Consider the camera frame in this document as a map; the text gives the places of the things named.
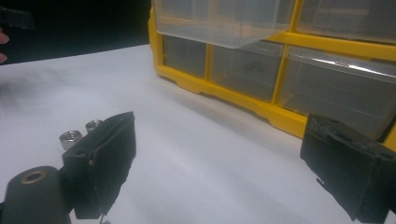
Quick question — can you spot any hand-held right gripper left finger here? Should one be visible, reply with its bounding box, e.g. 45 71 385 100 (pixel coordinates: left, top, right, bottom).
60 111 137 220

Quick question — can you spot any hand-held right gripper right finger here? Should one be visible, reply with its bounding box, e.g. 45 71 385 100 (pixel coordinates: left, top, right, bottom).
299 113 396 224

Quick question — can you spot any steel hex nut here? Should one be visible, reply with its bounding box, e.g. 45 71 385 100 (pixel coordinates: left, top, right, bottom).
59 130 84 151
85 119 104 134

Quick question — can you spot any clear plastic drawer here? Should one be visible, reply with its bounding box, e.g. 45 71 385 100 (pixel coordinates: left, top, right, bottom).
151 0 297 49
209 41 285 103
295 0 396 45
276 46 396 140
163 34 208 79

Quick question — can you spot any yellow plastic drawer cabinet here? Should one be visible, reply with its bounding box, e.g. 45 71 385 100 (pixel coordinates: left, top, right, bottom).
148 0 396 153

